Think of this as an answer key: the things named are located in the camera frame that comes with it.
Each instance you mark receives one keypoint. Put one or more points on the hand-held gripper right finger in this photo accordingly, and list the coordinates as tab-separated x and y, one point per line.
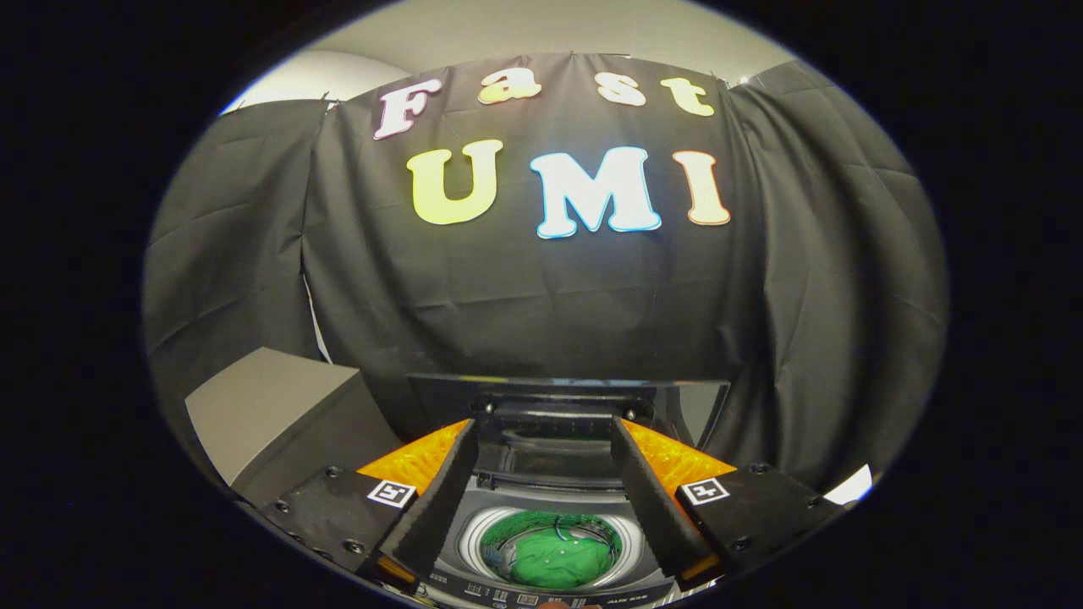
651	507

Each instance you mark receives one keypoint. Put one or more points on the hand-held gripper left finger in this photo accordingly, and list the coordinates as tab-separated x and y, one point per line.
436	507

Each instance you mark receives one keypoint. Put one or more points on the white flat board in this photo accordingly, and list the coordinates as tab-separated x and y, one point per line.
850	486

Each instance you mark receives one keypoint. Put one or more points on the dark grey washing machine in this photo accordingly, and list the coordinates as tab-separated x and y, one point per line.
474	529

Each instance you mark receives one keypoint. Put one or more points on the black backdrop cloth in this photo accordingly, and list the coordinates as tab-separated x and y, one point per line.
508	304

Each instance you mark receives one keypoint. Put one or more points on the dark cabinet with beige door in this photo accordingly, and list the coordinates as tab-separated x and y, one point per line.
271	406

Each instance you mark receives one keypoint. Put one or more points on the green polo shirt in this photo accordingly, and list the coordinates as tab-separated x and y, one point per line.
558	558

